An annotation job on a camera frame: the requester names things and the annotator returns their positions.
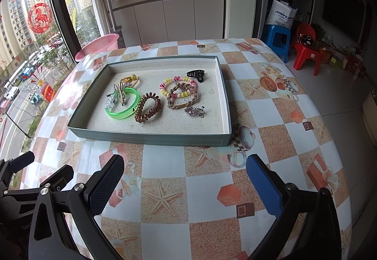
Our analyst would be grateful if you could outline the grey mop pole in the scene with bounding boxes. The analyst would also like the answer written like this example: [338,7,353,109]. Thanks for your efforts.
[100,0,123,35]

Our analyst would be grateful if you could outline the blue plastic stool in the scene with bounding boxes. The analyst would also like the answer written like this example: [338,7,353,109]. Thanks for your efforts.
[261,24,292,64]

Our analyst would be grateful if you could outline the pink plastic basin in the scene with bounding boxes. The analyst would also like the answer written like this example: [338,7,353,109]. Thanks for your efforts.
[74,33,120,62]

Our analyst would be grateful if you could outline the red paper window decal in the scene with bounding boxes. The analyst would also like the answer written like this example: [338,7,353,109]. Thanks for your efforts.
[27,3,53,33]

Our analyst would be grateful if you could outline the white cabinet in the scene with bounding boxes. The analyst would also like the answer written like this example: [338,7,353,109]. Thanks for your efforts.
[102,0,227,47]

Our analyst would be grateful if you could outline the dark wall television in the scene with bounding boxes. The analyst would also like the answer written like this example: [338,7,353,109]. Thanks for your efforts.
[321,0,369,43]

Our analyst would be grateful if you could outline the green translucent bangle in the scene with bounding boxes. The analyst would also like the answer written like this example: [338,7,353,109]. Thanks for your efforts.
[105,87,140,121]

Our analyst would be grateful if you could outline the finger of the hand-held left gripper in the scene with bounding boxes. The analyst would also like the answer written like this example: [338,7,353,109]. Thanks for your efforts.
[0,150,35,187]
[40,164,75,190]

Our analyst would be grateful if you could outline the pink yellow spiral bracelet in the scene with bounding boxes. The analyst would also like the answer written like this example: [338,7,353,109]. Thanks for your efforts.
[159,75,197,99]

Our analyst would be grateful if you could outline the brown braided bracelet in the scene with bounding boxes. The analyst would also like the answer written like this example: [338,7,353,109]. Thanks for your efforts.
[167,82,198,109]

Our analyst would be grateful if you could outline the grey-green cardboard tray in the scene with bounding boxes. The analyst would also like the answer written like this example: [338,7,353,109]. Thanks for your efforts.
[67,55,233,147]

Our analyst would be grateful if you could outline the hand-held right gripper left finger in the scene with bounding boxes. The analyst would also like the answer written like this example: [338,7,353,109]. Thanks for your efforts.
[28,154,126,260]

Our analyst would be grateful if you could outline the white printed bag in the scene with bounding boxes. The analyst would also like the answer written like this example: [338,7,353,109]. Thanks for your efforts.
[265,0,298,29]

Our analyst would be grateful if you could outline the black claw hair clip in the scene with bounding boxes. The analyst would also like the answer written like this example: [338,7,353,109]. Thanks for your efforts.
[186,69,207,84]

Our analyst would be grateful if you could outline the silver heart hair clip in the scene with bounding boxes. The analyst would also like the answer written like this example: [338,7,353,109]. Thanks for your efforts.
[184,105,206,118]

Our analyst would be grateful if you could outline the pile of gift boxes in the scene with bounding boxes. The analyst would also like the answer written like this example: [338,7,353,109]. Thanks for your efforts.
[320,45,367,79]

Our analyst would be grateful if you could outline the red plastic chair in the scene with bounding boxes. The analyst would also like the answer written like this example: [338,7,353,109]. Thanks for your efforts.
[290,23,322,76]

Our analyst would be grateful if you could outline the tan loop hair clip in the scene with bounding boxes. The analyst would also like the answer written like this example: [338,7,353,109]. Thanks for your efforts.
[113,83,128,108]

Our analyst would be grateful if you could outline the yellow hair tie with charm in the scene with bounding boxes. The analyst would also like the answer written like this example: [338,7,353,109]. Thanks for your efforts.
[119,73,141,88]

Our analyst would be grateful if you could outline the brown spiral hair tie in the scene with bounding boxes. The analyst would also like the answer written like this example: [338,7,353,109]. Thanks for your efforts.
[135,92,162,123]

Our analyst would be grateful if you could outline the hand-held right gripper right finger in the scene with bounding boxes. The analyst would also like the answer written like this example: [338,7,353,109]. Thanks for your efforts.
[246,154,345,260]

